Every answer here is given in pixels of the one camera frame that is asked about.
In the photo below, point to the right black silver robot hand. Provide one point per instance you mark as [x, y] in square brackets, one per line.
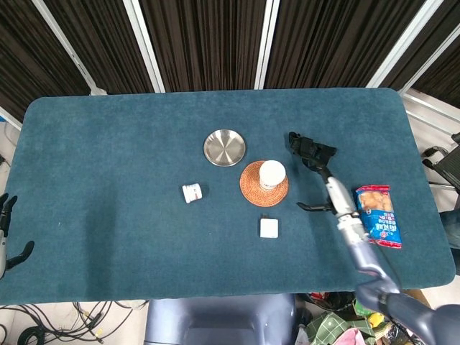
[339, 196]

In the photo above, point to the small white jar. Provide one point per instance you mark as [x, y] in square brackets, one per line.
[192, 193]

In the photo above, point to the dark blue fabric object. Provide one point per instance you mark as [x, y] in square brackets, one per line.
[451, 228]

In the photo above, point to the black chair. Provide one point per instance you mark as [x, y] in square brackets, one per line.
[447, 165]

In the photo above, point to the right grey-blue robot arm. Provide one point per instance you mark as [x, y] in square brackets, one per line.
[381, 276]

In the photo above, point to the blue snack bag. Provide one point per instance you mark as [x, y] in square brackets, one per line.
[379, 215]

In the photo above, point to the round stainless steel plate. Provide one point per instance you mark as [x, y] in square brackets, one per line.
[225, 147]

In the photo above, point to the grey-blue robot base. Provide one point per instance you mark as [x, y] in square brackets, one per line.
[219, 320]

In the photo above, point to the green checkered cloth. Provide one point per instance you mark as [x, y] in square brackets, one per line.
[328, 328]

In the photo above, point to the dark slatted partition panel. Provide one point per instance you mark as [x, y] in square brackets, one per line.
[21, 54]
[205, 43]
[104, 43]
[323, 43]
[442, 54]

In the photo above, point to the brown cardboard box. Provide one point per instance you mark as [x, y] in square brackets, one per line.
[418, 298]

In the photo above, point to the white charger adapter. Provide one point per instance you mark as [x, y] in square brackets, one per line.
[269, 228]

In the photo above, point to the orange woven round coaster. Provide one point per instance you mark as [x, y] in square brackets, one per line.
[251, 187]

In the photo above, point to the white paper cup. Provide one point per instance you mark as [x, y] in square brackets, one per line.
[272, 174]

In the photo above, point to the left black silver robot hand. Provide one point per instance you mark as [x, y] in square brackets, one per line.
[3, 248]

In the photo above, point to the teal table cover cloth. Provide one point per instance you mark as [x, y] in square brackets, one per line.
[125, 215]

